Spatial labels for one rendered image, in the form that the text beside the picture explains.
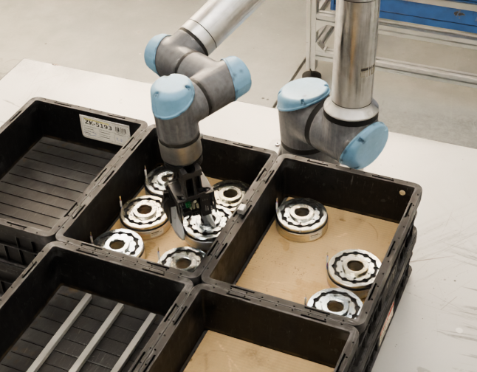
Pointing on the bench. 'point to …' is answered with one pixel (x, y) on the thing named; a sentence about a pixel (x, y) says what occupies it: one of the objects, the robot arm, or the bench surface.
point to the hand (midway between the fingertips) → (193, 228)
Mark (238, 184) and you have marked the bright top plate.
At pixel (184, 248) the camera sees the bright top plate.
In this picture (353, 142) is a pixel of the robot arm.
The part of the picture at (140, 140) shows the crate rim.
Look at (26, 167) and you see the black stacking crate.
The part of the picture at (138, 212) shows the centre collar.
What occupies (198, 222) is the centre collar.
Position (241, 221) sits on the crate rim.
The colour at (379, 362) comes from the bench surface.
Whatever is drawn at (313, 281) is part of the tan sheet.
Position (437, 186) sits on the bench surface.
